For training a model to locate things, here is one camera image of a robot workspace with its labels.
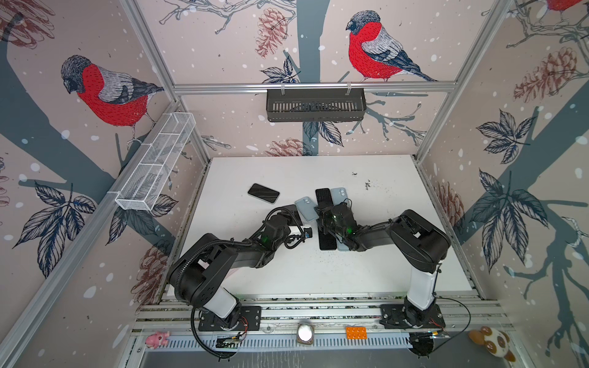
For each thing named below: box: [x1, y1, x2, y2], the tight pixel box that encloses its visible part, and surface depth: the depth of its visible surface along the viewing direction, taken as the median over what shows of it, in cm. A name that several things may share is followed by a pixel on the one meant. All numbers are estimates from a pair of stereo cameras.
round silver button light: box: [296, 322, 315, 345], surface depth 64 cm
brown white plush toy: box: [468, 325, 517, 362], surface depth 69 cm
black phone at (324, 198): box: [315, 187, 334, 207], surface depth 109 cm
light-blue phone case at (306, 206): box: [294, 196, 320, 222], surface depth 103 cm
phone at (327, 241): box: [318, 228, 338, 251], surface depth 92 cm
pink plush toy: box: [144, 331, 171, 350], surface depth 70 cm
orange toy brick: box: [345, 326, 368, 340], surface depth 71 cm
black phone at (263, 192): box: [247, 183, 280, 204], surface depth 109 cm
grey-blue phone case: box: [330, 187, 349, 206], surface depth 109 cm
